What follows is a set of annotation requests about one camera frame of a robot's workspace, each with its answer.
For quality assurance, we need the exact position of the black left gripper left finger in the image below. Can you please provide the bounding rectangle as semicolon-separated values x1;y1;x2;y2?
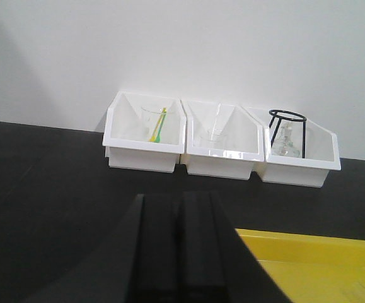
26;194;180;302

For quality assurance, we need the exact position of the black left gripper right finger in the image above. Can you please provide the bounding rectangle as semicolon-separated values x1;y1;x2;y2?
180;191;290;302

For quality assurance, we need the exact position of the yellow plastic tray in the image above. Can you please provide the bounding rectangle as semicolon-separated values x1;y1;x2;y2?
237;229;365;302

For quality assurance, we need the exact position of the white middle storage bin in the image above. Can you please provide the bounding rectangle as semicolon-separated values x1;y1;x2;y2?
181;100;265;180

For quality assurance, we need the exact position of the white storage bin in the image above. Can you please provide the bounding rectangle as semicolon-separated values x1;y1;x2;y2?
181;100;265;180
103;91;187;173
244;107;341;187

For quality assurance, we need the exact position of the yellow green plastic spatula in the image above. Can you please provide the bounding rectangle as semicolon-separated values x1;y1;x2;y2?
149;107;167;143

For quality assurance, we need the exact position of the clear glass beaker middle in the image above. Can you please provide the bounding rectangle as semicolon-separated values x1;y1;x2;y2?
199;129;227;149

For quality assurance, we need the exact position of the clear glass beaker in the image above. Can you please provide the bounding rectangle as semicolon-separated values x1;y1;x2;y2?
141;107;163;141
199;129;227;149

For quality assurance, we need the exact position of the white left storage bin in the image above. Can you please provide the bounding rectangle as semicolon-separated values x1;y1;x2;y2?
103;91;187;173

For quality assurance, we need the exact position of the clear glass flask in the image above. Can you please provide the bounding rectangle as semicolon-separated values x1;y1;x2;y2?
272;122;300;158

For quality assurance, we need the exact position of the white right storage bin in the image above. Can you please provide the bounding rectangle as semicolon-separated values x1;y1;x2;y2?
244;107;341;187

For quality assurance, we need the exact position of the clear glass beaker left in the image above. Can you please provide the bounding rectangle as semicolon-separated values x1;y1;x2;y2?
141;107;163;141

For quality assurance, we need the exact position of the black wire tripod stand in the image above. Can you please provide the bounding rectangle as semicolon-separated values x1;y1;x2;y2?
269;109;307;158

